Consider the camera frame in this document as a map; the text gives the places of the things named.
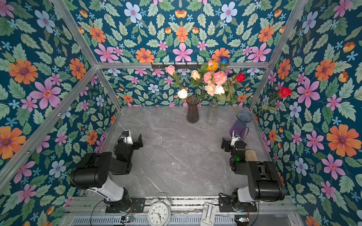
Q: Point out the pink rose stem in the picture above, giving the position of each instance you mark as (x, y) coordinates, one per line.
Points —
(173, 74)

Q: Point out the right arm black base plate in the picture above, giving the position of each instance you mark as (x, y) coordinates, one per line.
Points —
(228, 204)

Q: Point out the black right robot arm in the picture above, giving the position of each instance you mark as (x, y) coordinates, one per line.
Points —
(264, 183)

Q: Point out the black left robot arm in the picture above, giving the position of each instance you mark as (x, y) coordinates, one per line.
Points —
(93, 172)

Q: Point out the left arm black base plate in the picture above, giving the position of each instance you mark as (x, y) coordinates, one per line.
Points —
(134, 205)

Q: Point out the dark pink ribbed glass vase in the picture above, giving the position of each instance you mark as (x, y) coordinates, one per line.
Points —
(193, 112)

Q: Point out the red rose stem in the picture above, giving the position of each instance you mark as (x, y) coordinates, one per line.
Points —
(266, 102)
(239, 78)

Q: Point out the white plastic clip bracket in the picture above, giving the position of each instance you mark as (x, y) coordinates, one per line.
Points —
(208, 214)

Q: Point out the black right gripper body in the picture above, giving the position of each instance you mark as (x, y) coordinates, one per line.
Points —
(228, 148)

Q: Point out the clear glass cup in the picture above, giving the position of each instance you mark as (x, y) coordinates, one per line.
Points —
(212, 115)

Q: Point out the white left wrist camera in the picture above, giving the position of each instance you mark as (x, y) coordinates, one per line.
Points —
(126, 138)

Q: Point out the purple ribbed glass vase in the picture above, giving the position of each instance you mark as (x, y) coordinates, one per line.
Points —
(241, 125)

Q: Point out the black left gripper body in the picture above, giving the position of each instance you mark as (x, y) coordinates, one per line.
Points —
(135, 147)

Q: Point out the white twin-bell alarm clock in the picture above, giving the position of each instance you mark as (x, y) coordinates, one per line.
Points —
(159, 213)

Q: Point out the beige cloth roll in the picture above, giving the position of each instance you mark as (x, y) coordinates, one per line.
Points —
(250, 155)

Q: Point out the black hook rail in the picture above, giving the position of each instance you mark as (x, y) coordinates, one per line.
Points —
(191, 66)

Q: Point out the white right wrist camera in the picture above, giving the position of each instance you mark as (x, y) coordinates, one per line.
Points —
(235, 137)

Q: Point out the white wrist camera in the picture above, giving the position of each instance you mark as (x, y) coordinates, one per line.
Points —
(235, 137)
(126, 138)

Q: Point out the yellow rose stem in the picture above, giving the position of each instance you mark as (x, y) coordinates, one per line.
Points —
(212, 66)

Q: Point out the pink cream peony spray stem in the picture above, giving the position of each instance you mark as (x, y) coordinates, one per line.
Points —
(218, 77)

